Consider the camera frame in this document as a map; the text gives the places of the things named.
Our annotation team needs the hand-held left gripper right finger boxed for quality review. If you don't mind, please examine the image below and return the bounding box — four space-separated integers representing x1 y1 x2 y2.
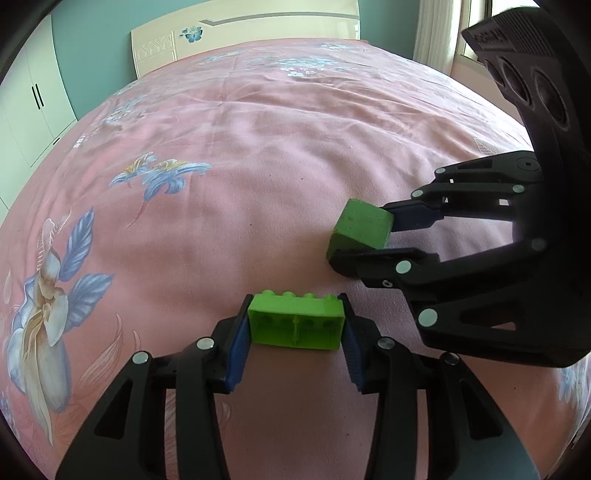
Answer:
339 293 541 480

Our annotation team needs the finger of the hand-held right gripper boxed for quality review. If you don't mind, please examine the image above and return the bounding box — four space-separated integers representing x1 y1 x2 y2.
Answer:
385 150 550 243
329 239 579 368

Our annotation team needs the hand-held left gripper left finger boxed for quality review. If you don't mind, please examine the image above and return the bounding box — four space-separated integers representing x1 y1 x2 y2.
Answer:
55 295 252 480

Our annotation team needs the green wooden block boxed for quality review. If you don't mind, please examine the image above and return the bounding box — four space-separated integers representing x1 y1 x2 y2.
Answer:
324 198 394 261

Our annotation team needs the green plastic building brick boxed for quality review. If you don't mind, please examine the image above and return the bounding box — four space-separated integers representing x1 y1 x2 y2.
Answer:
247 290 348 352

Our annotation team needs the pink floral bedspread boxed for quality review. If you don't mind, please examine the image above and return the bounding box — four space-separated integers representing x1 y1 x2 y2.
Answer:
0 39 591 480

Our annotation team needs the white curtain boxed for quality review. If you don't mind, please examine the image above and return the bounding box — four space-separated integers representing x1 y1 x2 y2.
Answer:
412 0 465 77

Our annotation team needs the window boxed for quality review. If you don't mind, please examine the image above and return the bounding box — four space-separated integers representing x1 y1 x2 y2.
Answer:
455 0 541 70

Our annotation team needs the cream headboard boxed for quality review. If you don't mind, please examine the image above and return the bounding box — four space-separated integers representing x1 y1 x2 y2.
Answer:
130 0 361 80

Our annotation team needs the white wardrobe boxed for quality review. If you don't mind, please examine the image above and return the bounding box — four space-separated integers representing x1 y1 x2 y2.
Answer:
0 14 79 222

